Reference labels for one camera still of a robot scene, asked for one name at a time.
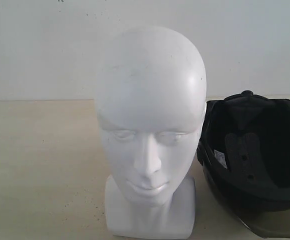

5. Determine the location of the black helmet with tinted visor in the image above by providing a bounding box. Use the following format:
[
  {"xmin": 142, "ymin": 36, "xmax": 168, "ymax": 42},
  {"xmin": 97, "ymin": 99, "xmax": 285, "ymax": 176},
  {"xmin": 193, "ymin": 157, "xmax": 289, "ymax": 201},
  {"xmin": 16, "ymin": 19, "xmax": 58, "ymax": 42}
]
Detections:
[{"xmin": 196, "ymin": 90, "xmax": 290, "ymax": 239}]

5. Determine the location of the white mannequin head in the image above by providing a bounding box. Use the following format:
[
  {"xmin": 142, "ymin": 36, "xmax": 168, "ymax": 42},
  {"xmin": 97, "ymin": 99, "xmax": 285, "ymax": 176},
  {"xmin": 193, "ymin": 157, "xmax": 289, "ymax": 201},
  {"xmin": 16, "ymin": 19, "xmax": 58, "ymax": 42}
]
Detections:
[{"xmin": 94, "ymin": 26, "xmax": 207, "ymax": 240}]

